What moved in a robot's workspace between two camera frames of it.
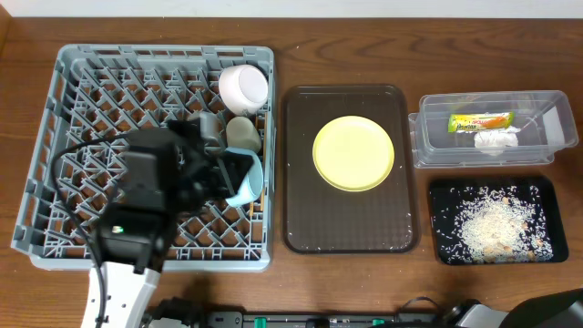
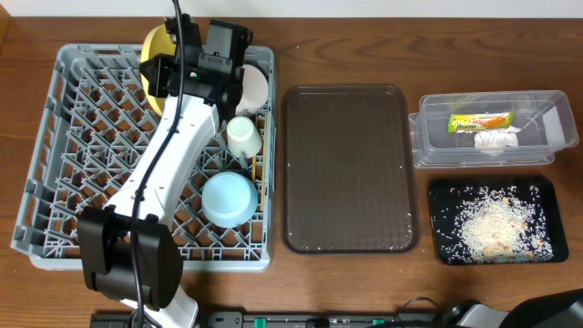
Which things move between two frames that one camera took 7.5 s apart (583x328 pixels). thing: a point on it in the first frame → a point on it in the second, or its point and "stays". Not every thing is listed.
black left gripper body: x=211 y=170 → x=152 y=71
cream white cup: x=241 y=133 stays
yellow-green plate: x=353 y=153 → x=157 y=42
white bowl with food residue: x=243 y=88 stays
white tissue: x=495 y=142 stays
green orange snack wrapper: x=480 y=121 stays
